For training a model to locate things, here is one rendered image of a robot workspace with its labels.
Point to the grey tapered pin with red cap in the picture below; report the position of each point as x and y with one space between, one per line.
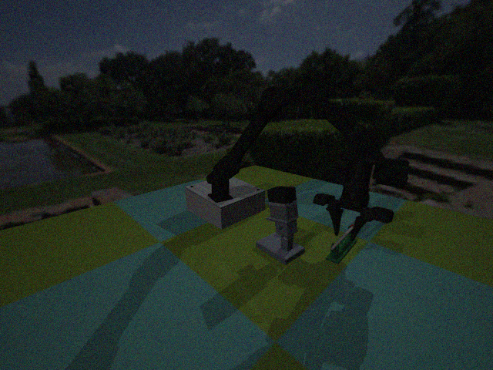
339 241

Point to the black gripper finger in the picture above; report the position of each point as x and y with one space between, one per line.
336 219
359 223

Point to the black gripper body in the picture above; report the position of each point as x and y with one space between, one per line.
354 194

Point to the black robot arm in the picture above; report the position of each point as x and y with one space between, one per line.
365 142

